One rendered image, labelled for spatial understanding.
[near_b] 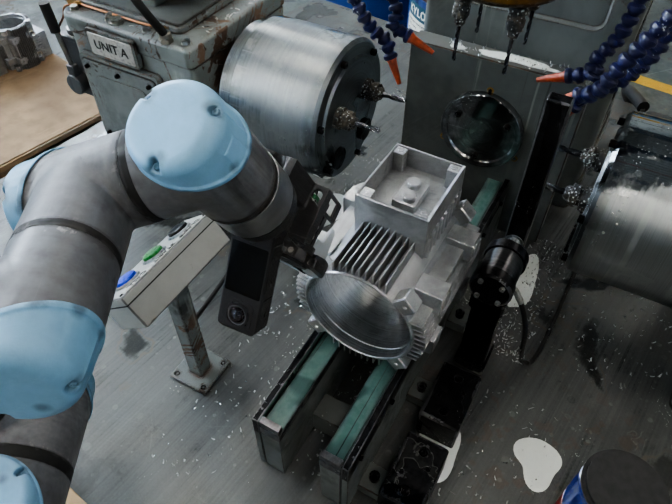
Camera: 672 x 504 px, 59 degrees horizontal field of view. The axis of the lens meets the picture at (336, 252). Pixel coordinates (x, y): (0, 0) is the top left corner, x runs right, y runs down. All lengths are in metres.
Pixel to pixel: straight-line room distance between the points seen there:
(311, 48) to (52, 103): 2.10
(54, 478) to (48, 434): 0.05
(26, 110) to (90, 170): 2.52
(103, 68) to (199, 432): 0.66
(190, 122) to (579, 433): 0.76
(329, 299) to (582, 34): 0.61
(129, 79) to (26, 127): 1.75
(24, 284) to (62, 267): 0.02
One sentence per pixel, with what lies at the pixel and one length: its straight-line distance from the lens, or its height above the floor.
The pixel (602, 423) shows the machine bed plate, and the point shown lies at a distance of 1.02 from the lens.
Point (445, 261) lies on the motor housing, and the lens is 0.78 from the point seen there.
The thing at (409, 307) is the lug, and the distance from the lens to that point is 0.70.
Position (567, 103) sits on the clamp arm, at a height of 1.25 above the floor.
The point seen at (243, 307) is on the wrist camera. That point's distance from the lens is 0.59.
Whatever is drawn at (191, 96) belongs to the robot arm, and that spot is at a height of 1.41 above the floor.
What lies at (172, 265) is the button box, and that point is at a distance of 0.78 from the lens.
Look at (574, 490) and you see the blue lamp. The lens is 0.50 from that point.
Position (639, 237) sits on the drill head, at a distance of 0.87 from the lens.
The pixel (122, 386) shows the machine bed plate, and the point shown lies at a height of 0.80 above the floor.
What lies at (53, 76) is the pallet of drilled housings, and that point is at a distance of 3.18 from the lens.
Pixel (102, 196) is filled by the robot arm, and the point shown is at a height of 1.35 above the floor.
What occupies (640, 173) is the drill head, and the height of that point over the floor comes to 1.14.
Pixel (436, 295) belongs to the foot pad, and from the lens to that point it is 0.73.
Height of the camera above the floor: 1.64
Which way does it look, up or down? 47 degrees down
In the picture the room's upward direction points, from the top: straight up
